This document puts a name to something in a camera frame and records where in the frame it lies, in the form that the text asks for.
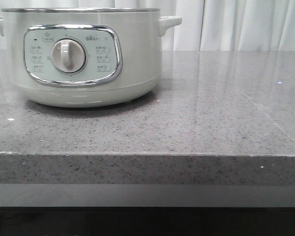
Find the pale green electric cooking pot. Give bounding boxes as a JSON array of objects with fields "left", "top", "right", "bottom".
[{"left": 0, "top": 7, "right": 182, "bottom": 108}]

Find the white curtain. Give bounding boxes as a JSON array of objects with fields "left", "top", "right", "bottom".
[{"left": 0, "top": 0, "right": 295, "bottom": 51}]

